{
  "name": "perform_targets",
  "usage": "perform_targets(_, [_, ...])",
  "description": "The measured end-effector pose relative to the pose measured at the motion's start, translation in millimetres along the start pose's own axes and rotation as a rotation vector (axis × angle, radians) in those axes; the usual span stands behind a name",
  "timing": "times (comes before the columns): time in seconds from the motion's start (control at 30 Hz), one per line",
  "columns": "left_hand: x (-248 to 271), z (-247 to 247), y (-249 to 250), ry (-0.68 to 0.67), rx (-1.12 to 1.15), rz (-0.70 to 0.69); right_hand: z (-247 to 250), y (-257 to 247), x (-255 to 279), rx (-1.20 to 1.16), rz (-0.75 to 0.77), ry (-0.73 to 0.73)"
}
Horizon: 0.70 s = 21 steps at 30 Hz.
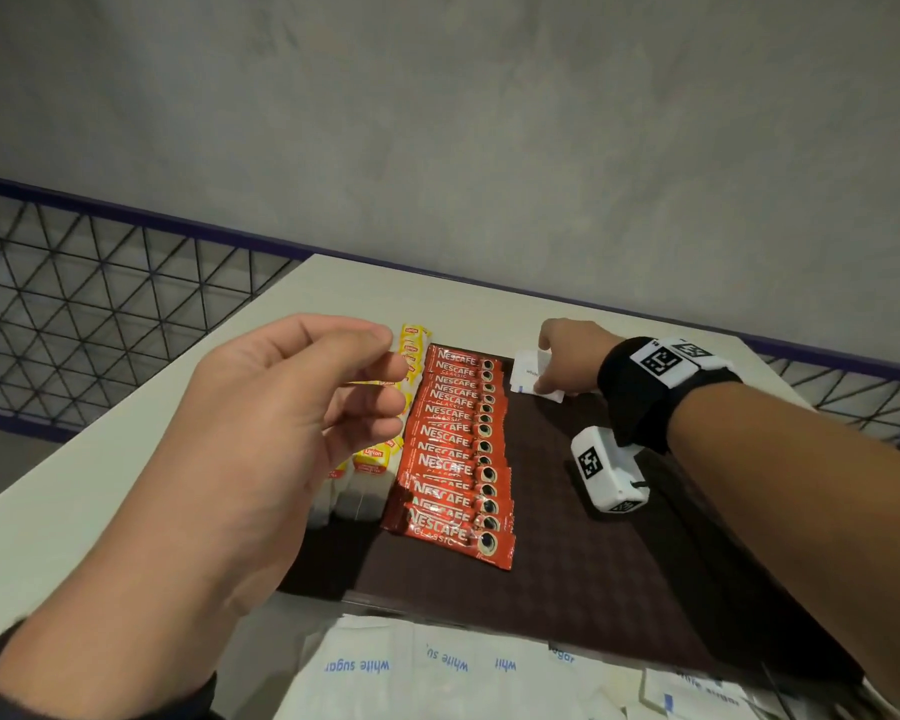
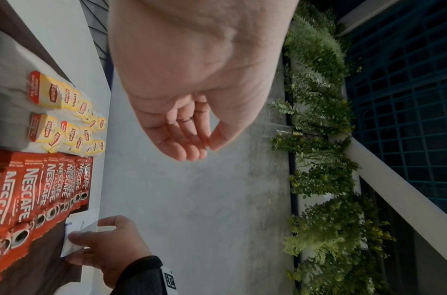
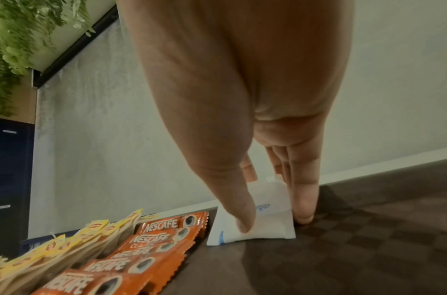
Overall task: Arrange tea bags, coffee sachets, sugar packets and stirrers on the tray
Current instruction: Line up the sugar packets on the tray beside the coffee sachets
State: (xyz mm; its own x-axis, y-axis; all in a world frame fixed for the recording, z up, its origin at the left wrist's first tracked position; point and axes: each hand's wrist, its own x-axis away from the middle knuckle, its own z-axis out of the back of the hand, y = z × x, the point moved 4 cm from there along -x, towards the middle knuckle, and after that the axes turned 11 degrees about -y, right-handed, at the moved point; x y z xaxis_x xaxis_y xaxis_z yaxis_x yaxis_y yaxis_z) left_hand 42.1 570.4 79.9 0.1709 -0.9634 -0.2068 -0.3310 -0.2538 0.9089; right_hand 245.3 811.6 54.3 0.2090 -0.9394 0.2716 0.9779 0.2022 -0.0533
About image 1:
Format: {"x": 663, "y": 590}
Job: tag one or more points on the person's right hand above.
{"x": 577, "y": 352}

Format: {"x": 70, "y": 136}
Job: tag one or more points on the person's left hand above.
{"x": 232, "y": 479}

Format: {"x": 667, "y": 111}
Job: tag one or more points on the row of red Nescafe sachets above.
{"x": 450, "y": 449}

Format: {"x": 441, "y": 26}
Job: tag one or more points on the brown plastic tray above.
{"x": 570, "y": 577}

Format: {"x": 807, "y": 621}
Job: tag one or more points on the white sugar sachets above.
{"x": 382, "y": 667}

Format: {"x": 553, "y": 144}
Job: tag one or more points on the person's right forearm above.
{"x": 795, "y": 502}

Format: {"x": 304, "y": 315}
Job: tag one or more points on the black right wrist band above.
{"x": 637, "y": 397}

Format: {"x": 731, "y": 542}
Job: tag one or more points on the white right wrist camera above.
{"x": 607, "y": 472}

